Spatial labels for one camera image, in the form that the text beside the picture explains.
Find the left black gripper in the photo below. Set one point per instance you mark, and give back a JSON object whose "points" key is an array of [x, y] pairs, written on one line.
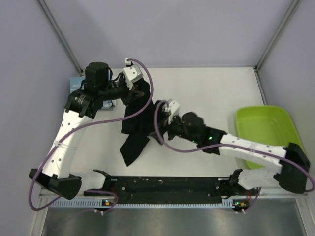
{"points": [[127, 90]]}

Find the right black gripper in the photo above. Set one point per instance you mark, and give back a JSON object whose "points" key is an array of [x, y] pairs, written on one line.
{"points": [[169, 127]]}

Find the black t shirt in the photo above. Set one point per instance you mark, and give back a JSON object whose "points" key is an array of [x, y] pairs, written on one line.
{"points": [[139, 127]]}

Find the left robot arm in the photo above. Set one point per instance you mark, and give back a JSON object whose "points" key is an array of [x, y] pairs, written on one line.
{"points": [[82, 106]]}

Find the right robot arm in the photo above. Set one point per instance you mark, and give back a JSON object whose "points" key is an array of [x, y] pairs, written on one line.
{"points": [[284, 166]]}

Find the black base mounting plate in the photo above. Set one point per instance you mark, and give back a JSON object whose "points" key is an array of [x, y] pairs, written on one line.
{"points": [[170, 190]]}

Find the folded blue printed t shirt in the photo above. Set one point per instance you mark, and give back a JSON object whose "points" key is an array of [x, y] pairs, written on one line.
{"points": [[75, 83]]}

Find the green plastic bin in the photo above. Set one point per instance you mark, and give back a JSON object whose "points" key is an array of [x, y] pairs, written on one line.
{"points": [[270, 125]]}

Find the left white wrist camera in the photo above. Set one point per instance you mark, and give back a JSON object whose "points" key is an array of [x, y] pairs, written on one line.
{"points": [[132, 72]]}

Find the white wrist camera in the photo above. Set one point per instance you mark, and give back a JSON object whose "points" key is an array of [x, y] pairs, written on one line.
{"points": [[132, 72], [171, 108]]}

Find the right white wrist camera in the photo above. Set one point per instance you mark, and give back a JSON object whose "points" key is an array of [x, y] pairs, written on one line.
{"points": [[171, 108]]}

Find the left aluminium frame post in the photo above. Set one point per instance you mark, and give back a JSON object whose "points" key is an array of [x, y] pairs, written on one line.
{"points": [[59, 35]]}

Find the aluminium frame post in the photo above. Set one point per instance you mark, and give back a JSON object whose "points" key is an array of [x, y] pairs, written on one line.
{"points": [[59, 35], [294, 5]]}

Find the aluminium front rail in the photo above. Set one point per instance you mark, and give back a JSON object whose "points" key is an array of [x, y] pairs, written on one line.
{"points": [[266, 192]]}

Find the light blue cable duct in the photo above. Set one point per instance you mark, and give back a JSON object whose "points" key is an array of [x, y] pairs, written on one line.
{"points": [[104, 203]]}

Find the right aluminium frame post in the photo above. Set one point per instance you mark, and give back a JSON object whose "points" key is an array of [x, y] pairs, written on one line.
{"points": [[294, 5]]}

